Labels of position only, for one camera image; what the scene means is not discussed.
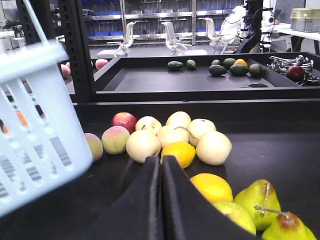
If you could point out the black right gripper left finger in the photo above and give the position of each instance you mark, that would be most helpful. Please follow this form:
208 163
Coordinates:
136 215

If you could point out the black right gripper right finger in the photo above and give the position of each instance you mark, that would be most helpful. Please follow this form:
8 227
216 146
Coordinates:
187 215

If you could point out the light blue plastic basket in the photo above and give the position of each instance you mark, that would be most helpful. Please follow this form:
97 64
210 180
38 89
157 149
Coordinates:
44 146

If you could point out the yellow lemon middle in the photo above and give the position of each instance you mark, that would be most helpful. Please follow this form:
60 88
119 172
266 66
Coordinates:
213 187

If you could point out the yellow lemon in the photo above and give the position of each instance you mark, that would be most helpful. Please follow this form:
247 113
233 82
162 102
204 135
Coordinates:
182 151
213 187

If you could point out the yellow lemon upper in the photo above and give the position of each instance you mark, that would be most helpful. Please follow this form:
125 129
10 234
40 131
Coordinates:
182 151

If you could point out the white pear front left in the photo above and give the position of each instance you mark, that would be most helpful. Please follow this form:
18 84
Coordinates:
142 144

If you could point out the white pear front right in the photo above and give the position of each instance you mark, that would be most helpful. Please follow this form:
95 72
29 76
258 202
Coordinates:
213 148

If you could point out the green pear upper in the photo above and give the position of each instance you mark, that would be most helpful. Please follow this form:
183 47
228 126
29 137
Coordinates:
260 193

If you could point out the green pear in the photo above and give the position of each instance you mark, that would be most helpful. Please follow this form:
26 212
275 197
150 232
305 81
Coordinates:
286 226
260 193

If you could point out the peach right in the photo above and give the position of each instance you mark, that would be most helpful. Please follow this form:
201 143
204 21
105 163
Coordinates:
114 140

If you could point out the peach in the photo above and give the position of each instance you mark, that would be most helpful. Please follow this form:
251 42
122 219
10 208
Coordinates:
114 140
95 146

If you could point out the peach left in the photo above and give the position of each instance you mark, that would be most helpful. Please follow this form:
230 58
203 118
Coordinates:
95 146

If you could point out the white pear centre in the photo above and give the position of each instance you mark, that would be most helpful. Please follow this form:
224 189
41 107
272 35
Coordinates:
171 134

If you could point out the white pear with stem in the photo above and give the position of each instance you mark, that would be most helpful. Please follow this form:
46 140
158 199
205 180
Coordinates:
198 127

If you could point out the white pear far left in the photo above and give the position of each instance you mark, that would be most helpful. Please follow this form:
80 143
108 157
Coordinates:
149 123

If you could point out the white pear top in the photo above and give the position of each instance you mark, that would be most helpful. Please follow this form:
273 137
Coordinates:
179 119

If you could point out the red apple right bin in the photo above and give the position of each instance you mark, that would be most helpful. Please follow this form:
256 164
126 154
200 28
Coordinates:
126 120

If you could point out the green pear lower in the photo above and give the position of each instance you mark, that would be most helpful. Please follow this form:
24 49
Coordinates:
286 226

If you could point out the black wooden fruit display stand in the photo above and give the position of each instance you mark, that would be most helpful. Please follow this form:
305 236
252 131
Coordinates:
273 139

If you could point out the avocado far left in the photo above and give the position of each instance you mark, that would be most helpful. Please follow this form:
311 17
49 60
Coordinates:
175 65

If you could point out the avocado cluster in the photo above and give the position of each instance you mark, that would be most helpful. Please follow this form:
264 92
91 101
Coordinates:
237 67

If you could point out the pink apple rear right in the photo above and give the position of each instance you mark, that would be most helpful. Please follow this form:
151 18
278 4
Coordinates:
100 63

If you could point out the pink apple rear bin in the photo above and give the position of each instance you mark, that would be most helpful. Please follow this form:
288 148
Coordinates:
66 71

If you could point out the white office chair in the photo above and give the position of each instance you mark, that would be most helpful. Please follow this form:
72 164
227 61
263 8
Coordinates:
176 47

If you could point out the dark red fruit rear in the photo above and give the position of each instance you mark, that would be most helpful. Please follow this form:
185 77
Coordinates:
295 73

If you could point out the pile of metal spoons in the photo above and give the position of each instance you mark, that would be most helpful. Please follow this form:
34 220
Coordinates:
281 65

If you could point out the person in white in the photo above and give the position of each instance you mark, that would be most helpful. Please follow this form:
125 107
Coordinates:
232 24

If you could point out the black perforated upright right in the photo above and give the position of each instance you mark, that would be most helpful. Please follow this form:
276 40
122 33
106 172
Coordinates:
76 42

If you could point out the black perforated upright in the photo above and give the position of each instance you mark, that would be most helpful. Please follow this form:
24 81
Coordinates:
76 42
42 10

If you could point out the black perforated upright left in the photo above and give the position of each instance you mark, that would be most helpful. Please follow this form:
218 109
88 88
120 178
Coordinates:
42 10

